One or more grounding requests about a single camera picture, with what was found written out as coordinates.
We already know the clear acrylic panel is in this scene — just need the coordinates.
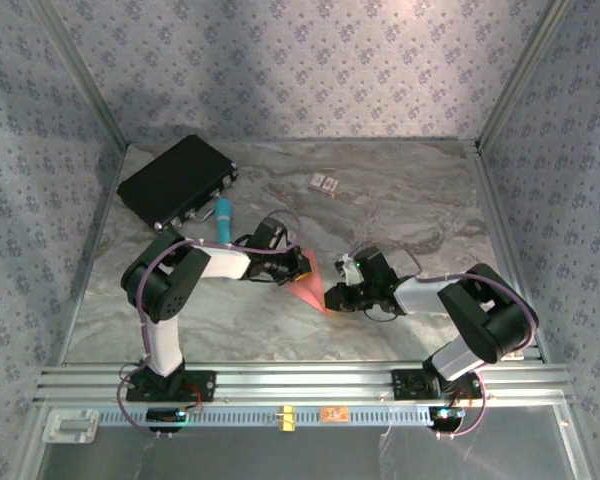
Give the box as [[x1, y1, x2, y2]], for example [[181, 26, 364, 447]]
[[29, 424, 596, 480]]

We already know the teal cylindrical tool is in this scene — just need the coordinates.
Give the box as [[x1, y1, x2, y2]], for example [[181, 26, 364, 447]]
[[213, 197, 234, 246]]

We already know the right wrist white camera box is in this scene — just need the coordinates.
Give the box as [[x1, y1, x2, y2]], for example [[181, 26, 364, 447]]
[[335, 253, 364, 287]]

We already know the aluminium mounting rail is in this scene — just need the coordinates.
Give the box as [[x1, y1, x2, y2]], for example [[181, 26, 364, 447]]
[[33, 363, 576, 404]]

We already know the aluminium corner post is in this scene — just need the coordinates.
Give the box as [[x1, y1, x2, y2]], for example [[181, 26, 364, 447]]
[[474, 0, 574, 151]]

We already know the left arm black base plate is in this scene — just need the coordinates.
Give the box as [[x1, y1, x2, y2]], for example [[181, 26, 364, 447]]
[[125, 369, 217, 404]]

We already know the black hard case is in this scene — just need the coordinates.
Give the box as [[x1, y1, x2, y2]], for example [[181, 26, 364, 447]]
[[116, 133, 240, 234]]

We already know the grey slotted cable duct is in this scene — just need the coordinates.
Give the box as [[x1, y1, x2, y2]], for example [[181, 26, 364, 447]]
[[97, 405, 439, 427]]

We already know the aluminium edge bar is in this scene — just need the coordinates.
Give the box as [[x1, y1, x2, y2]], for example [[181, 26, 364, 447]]
[[57, 144, 129, 366], [472, 142, 551, 364]]

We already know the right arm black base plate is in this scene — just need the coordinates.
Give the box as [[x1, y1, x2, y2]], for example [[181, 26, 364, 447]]
[[391, 368, 484, 401]]

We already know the small printed card box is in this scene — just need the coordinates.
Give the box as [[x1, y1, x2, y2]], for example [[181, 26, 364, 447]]
[[308, 171, 340, 200]]

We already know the grey metal bracket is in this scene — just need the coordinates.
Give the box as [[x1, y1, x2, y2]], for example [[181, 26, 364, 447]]
[[42, 408, 101, 445]]

